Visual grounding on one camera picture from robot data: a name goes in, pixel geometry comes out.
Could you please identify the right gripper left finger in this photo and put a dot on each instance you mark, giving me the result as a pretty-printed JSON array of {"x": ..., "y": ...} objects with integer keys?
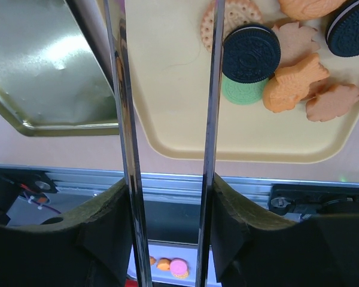
[{"x": 89, "y": 245}]

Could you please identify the black sandwich cookie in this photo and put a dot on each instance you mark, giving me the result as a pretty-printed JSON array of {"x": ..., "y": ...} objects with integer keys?
[
  {"x": 251, "y": 53},
  {"x": 342, "y": 31}
]

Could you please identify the gold tin lid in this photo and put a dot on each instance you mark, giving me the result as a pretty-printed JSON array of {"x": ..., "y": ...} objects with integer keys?
[{"x": 54, "y": 80}]

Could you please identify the green sandwich cookie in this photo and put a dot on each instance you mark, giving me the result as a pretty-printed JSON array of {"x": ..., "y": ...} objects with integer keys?
[{"x": 242, "y": 94}]

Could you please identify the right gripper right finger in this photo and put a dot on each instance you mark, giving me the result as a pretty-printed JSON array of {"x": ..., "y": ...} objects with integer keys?
[{"x": 308, "y": 236}]

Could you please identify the metal tray at bottom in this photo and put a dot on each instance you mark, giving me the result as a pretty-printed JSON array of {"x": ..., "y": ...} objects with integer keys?
[{"x": 173, "y": 263}]

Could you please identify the metal serving tongs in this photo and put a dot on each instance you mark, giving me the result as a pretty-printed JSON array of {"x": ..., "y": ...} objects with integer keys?
[{"x": 121, "y": 80}]

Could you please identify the aluminium mounting rail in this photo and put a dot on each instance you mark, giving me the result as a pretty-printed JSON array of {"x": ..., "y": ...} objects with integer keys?
[{"x": 171, "y": 188}]

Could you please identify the yellow serving tray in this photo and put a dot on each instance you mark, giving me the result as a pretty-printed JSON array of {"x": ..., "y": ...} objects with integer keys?
[{"x": 170, "y": 72}]

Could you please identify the beige round biscuit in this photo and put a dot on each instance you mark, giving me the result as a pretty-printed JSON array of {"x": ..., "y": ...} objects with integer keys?
[{"x": 236, "y": 14}]

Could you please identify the tan flower cookie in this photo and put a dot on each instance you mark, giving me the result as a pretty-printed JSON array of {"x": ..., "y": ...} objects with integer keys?
[
  {"x": 333, "y": 103},
  {"x": 296, "y": 42}
]

